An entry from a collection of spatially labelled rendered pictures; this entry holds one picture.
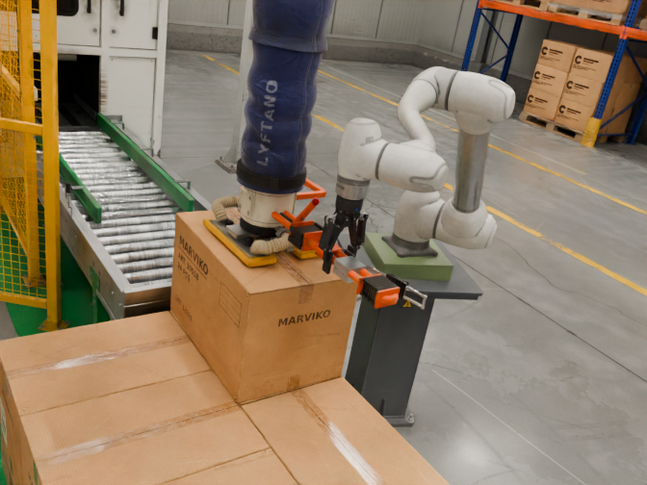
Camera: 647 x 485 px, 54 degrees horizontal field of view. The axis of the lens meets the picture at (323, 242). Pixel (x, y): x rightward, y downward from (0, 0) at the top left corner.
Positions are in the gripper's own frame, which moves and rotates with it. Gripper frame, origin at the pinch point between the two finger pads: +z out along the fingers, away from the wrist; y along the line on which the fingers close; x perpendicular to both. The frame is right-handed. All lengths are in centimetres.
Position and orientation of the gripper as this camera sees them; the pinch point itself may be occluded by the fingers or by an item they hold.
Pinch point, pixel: (338, 261)
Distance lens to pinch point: 182.9
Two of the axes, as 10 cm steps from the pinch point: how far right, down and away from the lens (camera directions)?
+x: 5.4, 4.2, -7.2
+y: -8.3, 1.2, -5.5
